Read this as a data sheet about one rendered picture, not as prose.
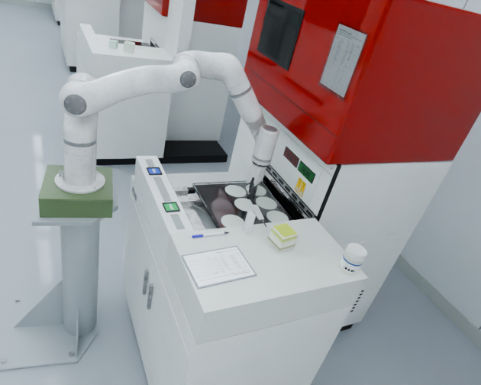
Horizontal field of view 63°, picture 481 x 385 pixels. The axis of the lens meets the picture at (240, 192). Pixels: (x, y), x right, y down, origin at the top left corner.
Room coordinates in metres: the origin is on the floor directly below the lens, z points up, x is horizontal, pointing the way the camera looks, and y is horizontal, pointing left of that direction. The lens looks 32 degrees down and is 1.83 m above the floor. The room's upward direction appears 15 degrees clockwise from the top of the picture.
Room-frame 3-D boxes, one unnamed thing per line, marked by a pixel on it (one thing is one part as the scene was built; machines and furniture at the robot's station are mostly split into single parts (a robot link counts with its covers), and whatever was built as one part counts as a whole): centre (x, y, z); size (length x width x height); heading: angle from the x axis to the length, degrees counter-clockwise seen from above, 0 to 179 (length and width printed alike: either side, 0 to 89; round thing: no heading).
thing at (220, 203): (1.44, -0.03, 0.90); 0.34 x 0.34 x 0.01; 32
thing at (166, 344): (1.31, 0.01, 0.41); 0.96 x 0.64 x 0.82; 32
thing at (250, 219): (1.17, -0.07, 1.03); 0.06 x 0.04 x 0.13; 122
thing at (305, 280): (1.06, -0.16, 0.89); 0.62 x 0.35 x 0.14; 122
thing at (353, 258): (1.10, -0.44, 1.01); 0.07 x 0.07 x 0.10
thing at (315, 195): (1.72, -0.12, 1.02); 0.81 x 0.03 x 0.40; 32
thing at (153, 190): (1.30, 0.31, 0.89); 0.55 x 0.09 x 0.14; 32
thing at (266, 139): (1.53, -0.05, 1.17); 0.09 x 0.08 x 0.13; 17
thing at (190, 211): (1.28, 0.18, 0.87); 0.36 x 0.08 x 0.03; 32
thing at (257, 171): (1.53, -0.05, 1.03); 0.10 x 0.07 x 0.11; 163
